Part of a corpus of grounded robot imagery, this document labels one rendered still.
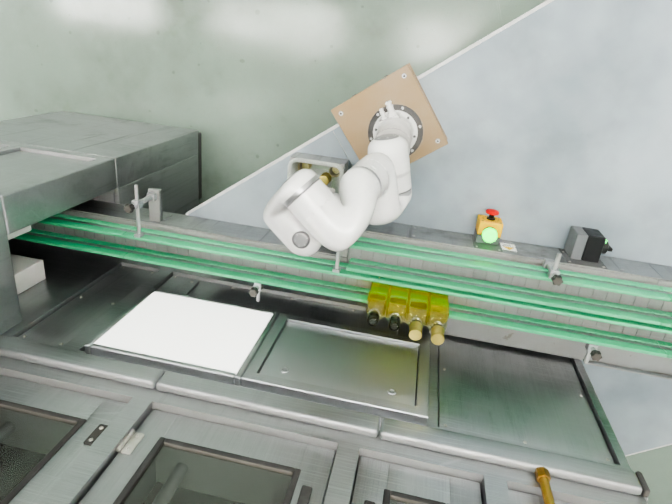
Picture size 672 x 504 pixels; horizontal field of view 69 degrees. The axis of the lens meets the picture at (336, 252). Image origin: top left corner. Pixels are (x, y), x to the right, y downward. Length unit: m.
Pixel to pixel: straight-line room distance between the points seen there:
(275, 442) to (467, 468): 0.43
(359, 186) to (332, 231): 0.10
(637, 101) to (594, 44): 0.20
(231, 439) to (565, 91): 1.26
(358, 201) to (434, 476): 0.62
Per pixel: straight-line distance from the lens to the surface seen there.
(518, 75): 1.55
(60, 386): 1.42
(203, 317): 1.54
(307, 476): 1.14
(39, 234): 1.96
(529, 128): 1.57
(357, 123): 1.46
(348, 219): 0.92
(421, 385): 1.34
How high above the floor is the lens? 2.28
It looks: 65 degrees down
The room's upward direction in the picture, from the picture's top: 153 degrees counter-clockwise
